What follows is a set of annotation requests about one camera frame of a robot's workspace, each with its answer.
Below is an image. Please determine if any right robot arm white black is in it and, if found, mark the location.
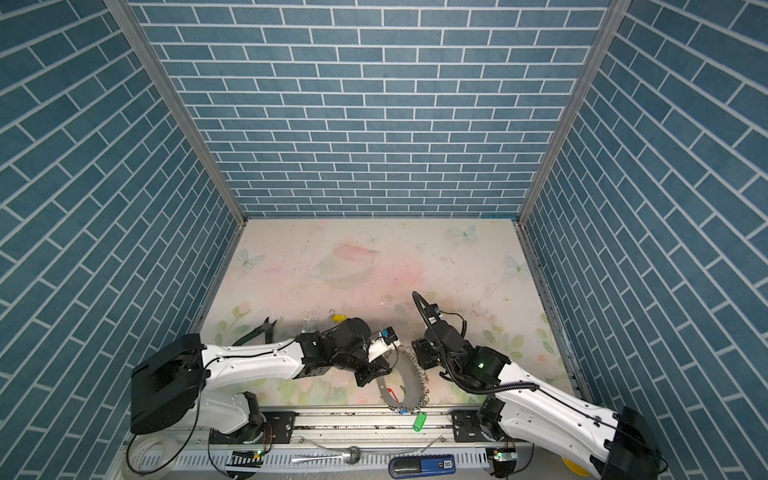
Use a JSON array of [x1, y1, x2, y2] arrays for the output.
[[412, 292, 669, 479]]

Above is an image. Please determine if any aluminium corner post right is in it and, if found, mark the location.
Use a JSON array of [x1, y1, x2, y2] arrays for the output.
[[518, 0, 631, 228]]

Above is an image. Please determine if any red key tag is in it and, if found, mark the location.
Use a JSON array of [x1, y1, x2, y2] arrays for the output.
[[386, 388, 399, 403]]

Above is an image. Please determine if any yellow tape roll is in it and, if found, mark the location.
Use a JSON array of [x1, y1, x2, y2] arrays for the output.
[[562, 458, 591, 477]]

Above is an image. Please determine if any blue black device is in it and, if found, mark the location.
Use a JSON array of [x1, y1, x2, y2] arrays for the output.
[[388, 455, 456, 479]]

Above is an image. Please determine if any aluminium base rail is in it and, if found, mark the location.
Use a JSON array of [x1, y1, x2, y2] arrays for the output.
[[119, 408, 536, 479]]

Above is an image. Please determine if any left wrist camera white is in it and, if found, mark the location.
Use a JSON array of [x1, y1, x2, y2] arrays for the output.
[[367, 327, 400, 363]]

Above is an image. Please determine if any aluminium corner post left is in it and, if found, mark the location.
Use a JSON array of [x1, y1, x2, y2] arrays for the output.
[[104, 0, 247, 227]]

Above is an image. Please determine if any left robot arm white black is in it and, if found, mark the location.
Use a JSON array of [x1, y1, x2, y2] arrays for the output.
[[130, 318, 400, 435]]

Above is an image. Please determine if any metal rod tool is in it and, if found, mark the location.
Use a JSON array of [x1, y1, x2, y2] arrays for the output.
[[290, 434, 445, 466]]

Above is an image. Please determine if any aluminium corner post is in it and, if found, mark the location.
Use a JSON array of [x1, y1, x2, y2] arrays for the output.
[[104, 0, 247, 227], [518, 0, 631, 228]]

